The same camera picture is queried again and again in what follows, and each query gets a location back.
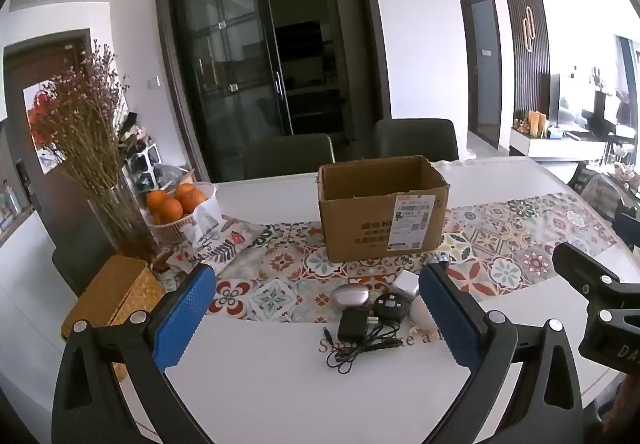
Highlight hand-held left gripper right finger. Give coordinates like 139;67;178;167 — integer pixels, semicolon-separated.
418;263;585;444

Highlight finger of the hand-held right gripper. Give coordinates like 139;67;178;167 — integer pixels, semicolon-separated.
615;204;640;239
552;242;624;298

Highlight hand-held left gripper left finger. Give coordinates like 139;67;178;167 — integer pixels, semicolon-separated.
51;263;218;444

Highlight white rounded gadget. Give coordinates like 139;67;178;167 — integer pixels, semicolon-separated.
409;296;441;331

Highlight black round charger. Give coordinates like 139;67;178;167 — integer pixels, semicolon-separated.
372;292;412;323

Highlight black power adapter with cable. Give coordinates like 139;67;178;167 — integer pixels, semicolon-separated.
320;309;408;375

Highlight silver earbud case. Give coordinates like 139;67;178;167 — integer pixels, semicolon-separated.
331;285;371;312

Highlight brown cardboard box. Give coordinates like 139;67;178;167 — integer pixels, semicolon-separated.
317;155;451;263

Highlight dark dining chair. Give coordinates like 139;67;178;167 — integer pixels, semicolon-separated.
51;216;118;297
372;119;460;163
570;162;640;217
242;134;336;183

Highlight white charger cube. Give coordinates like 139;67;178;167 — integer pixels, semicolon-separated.
391;271;421;299

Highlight woven straw box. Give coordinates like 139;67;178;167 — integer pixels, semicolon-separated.
60;254;166;382

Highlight leaf print tissue cover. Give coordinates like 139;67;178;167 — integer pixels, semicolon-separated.
167;199;268;275

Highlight white fruit basket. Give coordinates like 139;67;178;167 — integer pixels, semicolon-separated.
145;181;218;245

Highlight white television cabinet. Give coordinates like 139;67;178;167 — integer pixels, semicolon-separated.
510;126;621;163

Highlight patterned table runner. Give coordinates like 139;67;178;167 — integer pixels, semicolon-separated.
165;191;618;325

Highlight glass vase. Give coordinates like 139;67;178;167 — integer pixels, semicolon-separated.
87;174;161;265

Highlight flat television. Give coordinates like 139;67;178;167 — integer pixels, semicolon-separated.
550;74;621;131

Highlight orange ornament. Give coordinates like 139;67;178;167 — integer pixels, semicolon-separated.
527;110;549;139

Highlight white lettered placemat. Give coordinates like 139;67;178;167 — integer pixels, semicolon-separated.
125;294;621;444

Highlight white shoe shelf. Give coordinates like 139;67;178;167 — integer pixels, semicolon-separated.
121;143;163;195

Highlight dark room door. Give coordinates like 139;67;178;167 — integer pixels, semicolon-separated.
461;0;503;149

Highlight dried flower bouquet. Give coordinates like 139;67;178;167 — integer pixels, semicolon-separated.
27;38;137;225

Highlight black glass sliding door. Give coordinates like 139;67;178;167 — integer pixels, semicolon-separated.
155;0;393;182

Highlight brown entrance door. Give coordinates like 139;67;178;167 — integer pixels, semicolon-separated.
0;28;93;245

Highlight dark slatted wall panel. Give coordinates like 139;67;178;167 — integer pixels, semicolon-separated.
500;0;552;129

